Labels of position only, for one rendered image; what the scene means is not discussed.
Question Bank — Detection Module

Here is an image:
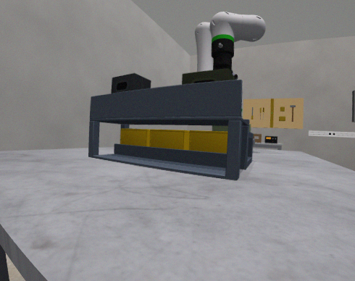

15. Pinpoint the dark blue-grey metal shelf rack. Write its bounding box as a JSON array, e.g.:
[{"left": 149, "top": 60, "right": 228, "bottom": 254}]
[{"left": 88, "top": 80, "right": 256, "bottom": 180}]

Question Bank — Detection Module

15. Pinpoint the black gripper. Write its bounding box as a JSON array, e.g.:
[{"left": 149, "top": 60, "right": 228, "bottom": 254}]
[{"left": 213, "top": 53, "right": 238, "bottom": 80}]

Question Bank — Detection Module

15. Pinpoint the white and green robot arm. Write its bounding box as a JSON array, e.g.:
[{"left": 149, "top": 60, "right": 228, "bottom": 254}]
[{"left": 195, "top": 12, "right": 266, "bottom": 72}]

